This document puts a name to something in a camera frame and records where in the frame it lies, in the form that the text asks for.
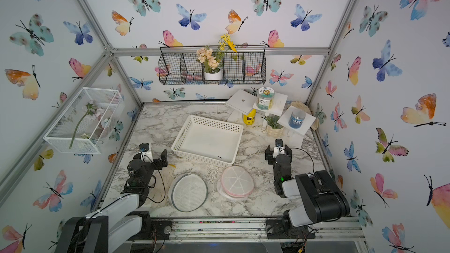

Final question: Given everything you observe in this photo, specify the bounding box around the white mesh laundry bag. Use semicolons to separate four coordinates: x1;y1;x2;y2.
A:
169;173;208;213

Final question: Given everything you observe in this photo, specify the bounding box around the pink trimmed mesh bag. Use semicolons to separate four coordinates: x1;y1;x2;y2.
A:
216;166;255;201

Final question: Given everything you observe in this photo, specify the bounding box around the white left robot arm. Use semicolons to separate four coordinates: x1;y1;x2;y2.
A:
55;149;168;253

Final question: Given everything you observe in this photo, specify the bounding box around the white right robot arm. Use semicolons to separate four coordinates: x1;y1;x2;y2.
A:
265;139;350;231

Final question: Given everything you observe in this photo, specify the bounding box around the cream bubble plant pot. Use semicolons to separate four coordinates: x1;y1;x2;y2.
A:
266;126;284;139

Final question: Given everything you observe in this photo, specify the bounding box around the white tiered wooden shelf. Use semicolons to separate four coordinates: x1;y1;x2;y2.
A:
226;90;315;148

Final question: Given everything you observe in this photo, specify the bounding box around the green artificial plant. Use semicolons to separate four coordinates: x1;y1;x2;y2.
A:
264;115;283;130

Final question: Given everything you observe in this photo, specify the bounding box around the blue granule jar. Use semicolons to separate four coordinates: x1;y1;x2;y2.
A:
288;109;306;129

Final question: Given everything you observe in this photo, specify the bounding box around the yellow plastic bottle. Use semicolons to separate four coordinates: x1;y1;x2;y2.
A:
243;109;257;125

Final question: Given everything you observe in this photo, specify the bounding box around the beige woven fan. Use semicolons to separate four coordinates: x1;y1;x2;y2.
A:
291;101;319;131

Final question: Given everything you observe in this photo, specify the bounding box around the white perforated plastic basket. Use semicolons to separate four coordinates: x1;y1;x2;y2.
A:
171;115;244;167

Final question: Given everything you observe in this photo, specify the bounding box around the green lidded glass jar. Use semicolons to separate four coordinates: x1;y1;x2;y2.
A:
257;86;275;110

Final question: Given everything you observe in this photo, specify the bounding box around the pink artificial rose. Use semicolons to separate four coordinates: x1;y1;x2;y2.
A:
69;101;106;152

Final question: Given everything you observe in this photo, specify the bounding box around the white pot with flowers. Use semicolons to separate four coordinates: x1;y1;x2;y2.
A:
196;33;237;82

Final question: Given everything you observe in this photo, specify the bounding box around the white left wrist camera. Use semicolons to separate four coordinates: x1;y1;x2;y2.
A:
139;143;154;162

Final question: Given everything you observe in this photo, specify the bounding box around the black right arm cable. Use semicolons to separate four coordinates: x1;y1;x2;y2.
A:
289;146;316;175

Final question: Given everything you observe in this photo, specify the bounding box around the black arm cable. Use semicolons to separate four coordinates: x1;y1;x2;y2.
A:
70;161;168;250
289;146;316;175

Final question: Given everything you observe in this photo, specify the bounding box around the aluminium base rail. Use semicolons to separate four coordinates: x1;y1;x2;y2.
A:
70;216;366;245

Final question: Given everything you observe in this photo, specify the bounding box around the white wire wall basket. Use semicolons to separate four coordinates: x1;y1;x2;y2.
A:
43;87;125;155

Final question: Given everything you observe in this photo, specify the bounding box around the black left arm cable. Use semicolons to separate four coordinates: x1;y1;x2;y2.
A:
70;161;168;250

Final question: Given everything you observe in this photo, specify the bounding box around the black wire wall basket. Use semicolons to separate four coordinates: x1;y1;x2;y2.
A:
155;45;267;87

